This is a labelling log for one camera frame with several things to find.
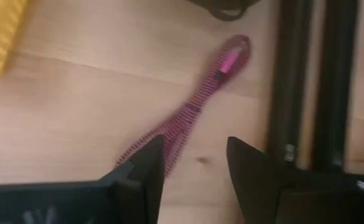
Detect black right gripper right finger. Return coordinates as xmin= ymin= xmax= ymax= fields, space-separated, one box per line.
xmin=226 ymin=136 xmax=296 ymax=224

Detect red cable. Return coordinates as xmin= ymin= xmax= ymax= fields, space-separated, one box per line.
xmin=114 ymin=34 xmax=253 ymax=178

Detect black metal table frame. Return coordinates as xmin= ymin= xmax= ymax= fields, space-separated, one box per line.
xmin=267 ymin=0 xmax=362 ymax=174

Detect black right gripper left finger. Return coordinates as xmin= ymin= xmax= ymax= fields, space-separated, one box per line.
xmin=100 ymin=134 xmax=166 ymax=224

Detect black round lamp base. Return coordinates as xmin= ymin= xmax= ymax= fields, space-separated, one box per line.
xmin=184 ymin=0 xmax=262 ymax=22

